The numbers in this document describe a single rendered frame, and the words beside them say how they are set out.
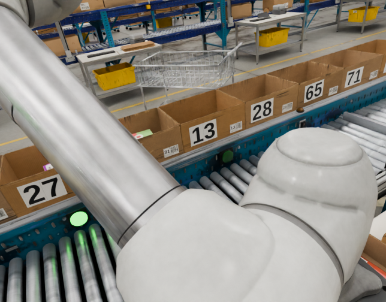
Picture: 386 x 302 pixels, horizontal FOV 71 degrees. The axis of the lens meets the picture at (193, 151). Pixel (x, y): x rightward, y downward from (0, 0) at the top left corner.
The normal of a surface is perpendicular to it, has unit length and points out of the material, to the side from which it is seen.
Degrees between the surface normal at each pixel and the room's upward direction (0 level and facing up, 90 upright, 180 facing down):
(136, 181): 34
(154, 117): 90
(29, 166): 90
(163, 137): 90
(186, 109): 89
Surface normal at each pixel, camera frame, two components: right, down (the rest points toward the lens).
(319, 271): 0.53, -0.44
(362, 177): 0.44, -0.18
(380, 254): -0.86, 0.34
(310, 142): -0.04, -0.89
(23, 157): 0.48, 0.41
